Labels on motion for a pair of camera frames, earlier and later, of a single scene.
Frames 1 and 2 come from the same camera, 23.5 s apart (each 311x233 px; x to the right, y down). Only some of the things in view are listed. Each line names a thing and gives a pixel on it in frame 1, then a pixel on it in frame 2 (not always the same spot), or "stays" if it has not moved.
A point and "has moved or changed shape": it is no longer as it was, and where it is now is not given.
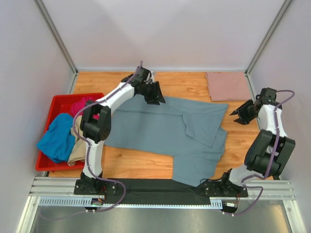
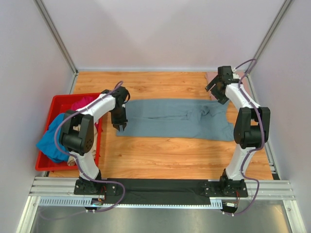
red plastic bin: x=60 y=104 stays
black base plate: x=157 y=191 stays
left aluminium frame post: x=58 y=35 stays
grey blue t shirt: x=192 y=133 has moved or changed shape
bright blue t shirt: x=58 y=142 stays
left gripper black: x=150 y=91 → x=119 y=122
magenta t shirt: x=77 y=106 stays
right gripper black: x=248 y=111 → x=219 y=87
